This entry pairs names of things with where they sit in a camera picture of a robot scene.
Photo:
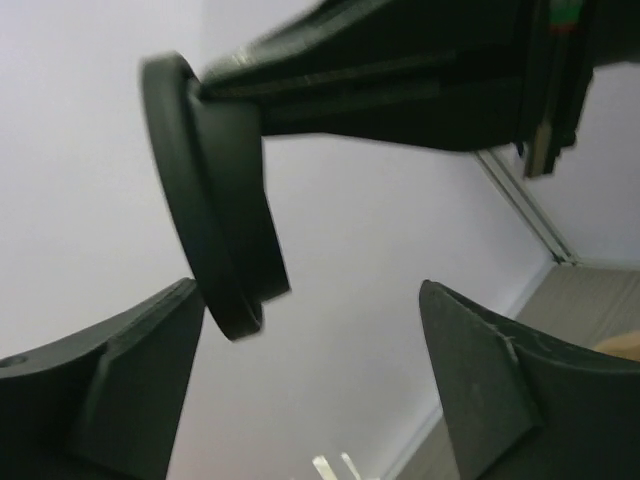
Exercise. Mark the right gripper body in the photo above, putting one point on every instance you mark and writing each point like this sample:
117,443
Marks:
567,41

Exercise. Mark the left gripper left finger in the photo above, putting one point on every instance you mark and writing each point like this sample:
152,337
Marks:
106,401

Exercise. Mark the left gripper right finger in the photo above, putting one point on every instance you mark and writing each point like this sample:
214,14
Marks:
522,404

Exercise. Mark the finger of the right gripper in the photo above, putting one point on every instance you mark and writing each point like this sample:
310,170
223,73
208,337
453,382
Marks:
410,110
336,35

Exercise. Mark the brown pulp cup carrier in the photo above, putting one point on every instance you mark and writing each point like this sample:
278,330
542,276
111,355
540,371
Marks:
626,346

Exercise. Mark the black plastic cup lid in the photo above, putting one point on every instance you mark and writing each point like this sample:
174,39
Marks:
209,157

